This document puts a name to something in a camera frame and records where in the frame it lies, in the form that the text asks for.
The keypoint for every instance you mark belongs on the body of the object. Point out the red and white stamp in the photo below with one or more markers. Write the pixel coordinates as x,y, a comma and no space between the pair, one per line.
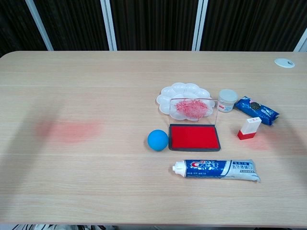
250,127

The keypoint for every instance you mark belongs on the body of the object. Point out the blue rubber ball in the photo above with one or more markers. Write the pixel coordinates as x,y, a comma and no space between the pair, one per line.
157,140

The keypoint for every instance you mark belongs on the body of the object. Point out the white flower paint palette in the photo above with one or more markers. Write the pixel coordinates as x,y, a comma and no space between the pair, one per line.
182,89

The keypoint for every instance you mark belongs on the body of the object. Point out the red ink pad case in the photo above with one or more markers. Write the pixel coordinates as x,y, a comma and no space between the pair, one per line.
194,137

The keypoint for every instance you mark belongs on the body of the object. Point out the blue white toothpaste tube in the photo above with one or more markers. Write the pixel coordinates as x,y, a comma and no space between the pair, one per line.
216,169

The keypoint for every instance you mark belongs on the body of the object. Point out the dark ribbed partition panel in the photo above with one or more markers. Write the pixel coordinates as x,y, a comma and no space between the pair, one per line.
14,24
153,24
251,24
76,24

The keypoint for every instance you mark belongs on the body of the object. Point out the blue cookie packet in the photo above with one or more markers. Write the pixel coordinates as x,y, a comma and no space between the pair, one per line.
254,107

